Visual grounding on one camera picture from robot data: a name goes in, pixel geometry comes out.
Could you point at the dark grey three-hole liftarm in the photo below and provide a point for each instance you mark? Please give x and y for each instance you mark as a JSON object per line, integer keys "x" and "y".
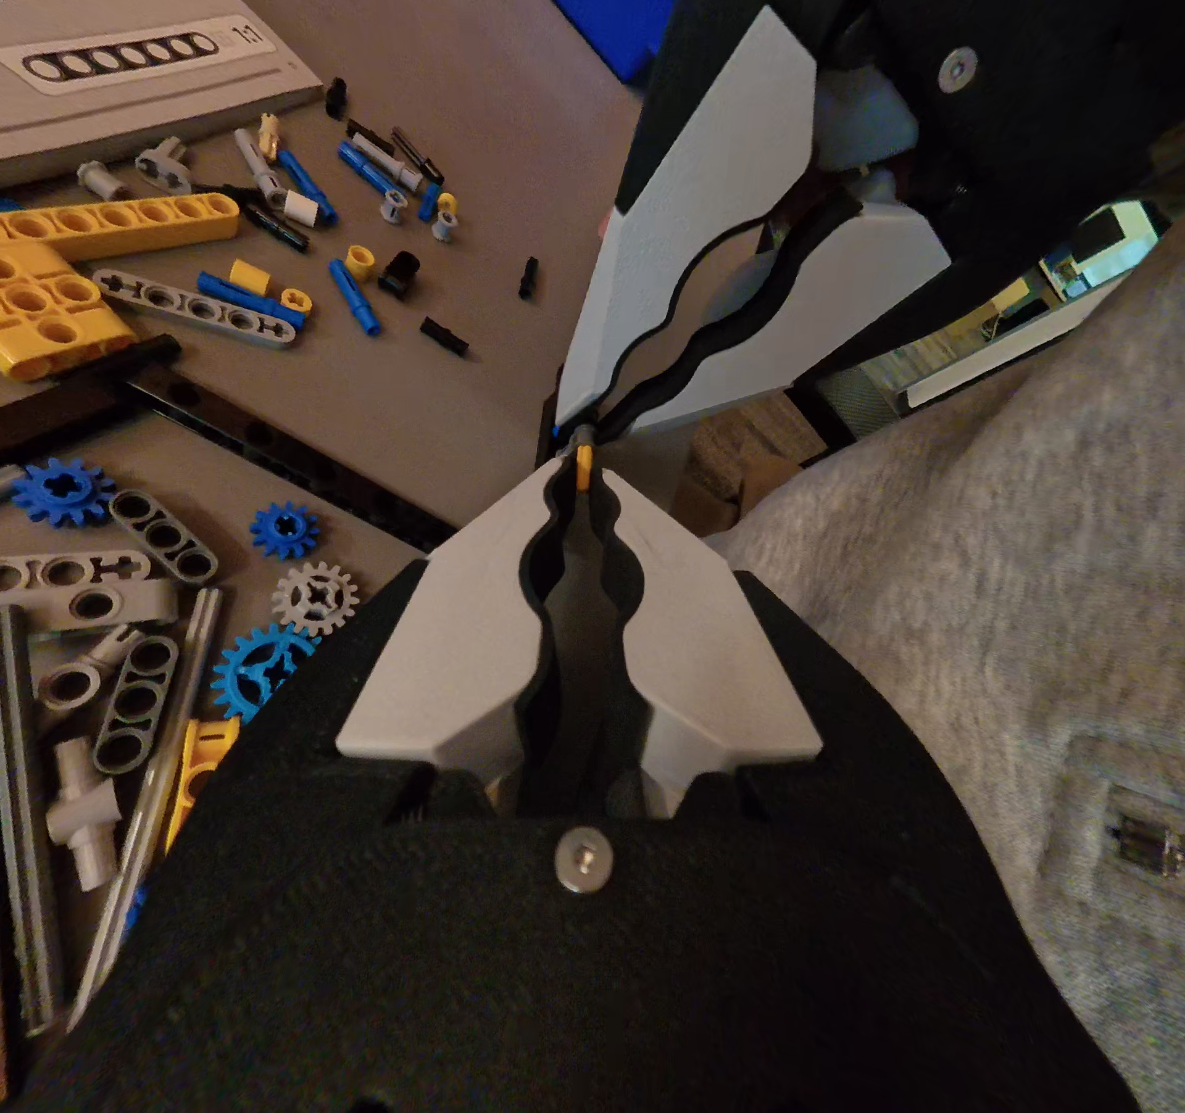
{"x": 145, "y": 681}
{"x": 150, "y": 522}

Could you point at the blue long axle pin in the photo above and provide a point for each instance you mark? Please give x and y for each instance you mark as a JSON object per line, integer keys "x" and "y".
{"x": 273, "y": 307}

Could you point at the thin black lego axle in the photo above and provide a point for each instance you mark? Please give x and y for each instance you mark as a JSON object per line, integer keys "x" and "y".
{"x": 419, "y": 155}

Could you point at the grey lego axle pin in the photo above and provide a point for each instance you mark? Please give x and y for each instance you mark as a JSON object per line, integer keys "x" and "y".
{"x": 251, "y": 155}

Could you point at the yellow long lego beam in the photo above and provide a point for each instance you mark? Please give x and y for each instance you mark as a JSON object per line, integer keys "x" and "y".
{"x": 138, "y": 242}

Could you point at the black lego bar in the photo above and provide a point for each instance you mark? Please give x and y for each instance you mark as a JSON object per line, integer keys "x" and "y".
{"x": 83, "y": 391}

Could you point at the short blue lego pin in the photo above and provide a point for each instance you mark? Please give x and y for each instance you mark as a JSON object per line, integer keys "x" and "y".
{"x": 428, "y": 205}

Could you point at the black long lego beam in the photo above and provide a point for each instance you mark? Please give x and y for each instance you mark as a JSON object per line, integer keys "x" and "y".
{"x": 305, "y": 474}

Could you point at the light grey thin five-hole liftarm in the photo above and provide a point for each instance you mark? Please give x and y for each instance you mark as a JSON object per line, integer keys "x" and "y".
{"x": 137, "y": 290}

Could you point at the grey lego axle connector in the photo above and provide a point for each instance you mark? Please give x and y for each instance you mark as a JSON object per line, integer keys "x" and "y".
{"x": 102, "y": 660}

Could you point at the grey lego lever piece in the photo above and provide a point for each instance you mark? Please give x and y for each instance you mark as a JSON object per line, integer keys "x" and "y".
{"x": 169, "y": 151}

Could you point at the grey and black long pin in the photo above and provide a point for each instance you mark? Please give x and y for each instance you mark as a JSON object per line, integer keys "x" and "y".
{"x": 388, "y": 160}

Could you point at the light grey thick liftarm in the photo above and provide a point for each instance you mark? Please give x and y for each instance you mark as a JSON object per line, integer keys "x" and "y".
{"x": 152, "y": 600}

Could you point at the dark grey long axle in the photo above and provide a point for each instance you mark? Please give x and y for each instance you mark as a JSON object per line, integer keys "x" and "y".
{"x": 23, "y": 854}

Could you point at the silver long axle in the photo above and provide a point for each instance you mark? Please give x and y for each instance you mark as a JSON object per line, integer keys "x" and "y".
{"x": 145, "y": 807}

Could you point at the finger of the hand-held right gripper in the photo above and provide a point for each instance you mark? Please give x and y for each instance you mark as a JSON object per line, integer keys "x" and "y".
{"x": 861, "y": 281}
{"x": 704, "y": 160}

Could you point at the yellow lego piece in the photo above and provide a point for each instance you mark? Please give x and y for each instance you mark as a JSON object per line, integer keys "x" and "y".
{"x": 190, "y": 781}

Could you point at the yellow angled lego beam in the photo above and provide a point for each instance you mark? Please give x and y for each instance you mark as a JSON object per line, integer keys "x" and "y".
{"x": 102, "y": 317}

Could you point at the yellow cross-hole lego bush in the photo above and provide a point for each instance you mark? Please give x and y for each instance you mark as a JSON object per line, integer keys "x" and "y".
{"x": 304, "y": 303}

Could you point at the white lego bush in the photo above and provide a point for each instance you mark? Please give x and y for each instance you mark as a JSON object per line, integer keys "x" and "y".
{"x": 299, "y": 207}

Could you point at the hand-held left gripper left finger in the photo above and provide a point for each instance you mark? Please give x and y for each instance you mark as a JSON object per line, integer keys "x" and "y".
{"x": 435, "y": 650}

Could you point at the light grey thin slotted liftarm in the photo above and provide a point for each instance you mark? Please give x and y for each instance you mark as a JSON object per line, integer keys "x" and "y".
{"x": 41, "y": 571}

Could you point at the white lego cross connector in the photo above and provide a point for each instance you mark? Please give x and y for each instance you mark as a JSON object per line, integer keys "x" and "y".
{"x": 83, "y": 812}

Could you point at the grey lego bush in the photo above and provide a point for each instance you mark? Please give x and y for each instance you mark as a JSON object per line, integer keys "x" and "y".
{"x": 444, "y": 227}
{"x": 393, "y": 207}

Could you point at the black long lego pin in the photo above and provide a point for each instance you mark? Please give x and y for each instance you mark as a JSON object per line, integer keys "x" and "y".
{"x": 278, "y": 227}

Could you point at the small blue lego gear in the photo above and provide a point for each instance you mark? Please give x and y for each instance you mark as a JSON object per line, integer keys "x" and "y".
{"x": 268, "y": 540}
{"x": 33, "y": 493}

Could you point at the grey lego gear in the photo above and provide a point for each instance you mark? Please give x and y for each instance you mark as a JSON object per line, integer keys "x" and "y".
{"x": 288, "y": 614}

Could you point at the grey lego pin connector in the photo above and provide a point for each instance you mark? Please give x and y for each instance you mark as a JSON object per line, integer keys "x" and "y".
{"x": 102, "y": 180}

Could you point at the black lego connector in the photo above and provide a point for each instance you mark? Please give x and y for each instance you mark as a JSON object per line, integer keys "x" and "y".
{"x": 397, "y": 273}

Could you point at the small black lego assembly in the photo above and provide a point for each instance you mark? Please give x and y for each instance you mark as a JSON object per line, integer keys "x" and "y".
{"x": 584, "y": 471}

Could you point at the grey sweatpants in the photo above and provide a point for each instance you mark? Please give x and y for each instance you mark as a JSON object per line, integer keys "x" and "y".
{"x": 971, "y": 576}

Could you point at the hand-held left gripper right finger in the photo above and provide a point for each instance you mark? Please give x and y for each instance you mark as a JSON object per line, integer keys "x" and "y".
{"x": 712, "y": 660}

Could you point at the large blue lego gear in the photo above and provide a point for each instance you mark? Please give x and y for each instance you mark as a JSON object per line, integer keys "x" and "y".
{"x": 231, "y": 683}

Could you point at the tan lego pin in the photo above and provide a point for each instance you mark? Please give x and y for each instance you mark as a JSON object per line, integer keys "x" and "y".
{"x": 268, "y": 134}

